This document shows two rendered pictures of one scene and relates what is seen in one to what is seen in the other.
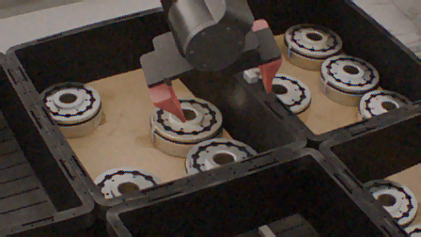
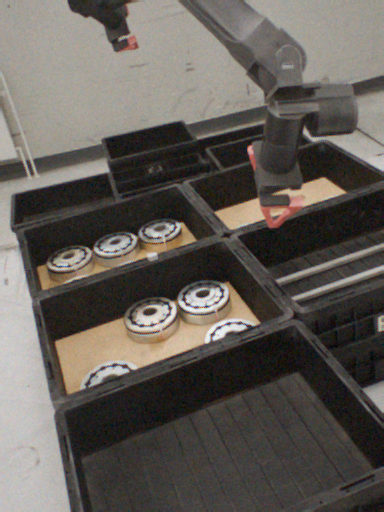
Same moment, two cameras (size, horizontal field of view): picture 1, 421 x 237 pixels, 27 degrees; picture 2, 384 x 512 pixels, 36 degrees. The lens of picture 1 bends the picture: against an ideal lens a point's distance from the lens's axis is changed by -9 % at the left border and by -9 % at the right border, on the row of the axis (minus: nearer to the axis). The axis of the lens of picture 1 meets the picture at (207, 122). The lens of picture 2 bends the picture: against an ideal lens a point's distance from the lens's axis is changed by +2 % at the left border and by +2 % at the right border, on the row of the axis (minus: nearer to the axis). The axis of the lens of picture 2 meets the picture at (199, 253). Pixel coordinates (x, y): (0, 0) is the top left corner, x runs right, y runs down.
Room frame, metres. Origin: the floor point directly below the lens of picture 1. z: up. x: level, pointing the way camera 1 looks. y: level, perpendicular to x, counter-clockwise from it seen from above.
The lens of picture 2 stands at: (0.73, 0.86, 1.54)
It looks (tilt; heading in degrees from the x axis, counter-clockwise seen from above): 32 degrees down; 287
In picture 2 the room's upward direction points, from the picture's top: 10 degrees counter-clockwise
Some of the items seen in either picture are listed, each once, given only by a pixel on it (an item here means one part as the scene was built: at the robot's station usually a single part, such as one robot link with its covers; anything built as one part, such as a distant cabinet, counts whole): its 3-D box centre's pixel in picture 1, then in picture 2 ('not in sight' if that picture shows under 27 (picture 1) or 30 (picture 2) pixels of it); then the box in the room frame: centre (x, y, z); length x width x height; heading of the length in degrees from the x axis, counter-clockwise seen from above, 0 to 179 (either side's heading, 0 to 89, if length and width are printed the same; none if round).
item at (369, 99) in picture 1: (388, 109); (159, 230); (1.16, -0.28, 0.86); 0.10 x 0.10 x 0.01
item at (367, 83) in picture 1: (350, 73); (115, 244); (1.25, -0.23, 0.86); 0.10 x 0.10 x 0.01
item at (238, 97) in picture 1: (138, 127); (161, 333); (1.06, 0.09, 0.87); 0.40 x 0.30 x 0.11; 31
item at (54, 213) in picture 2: not in sight; (79, 247); (1.77, -0.99, 0.37); 0.40 x 0.30 x 0.45; 25
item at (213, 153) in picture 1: (224, 160); (203, 294); (1.00, -0.03, 0.86); 0.05 x 0.05 x 0.01
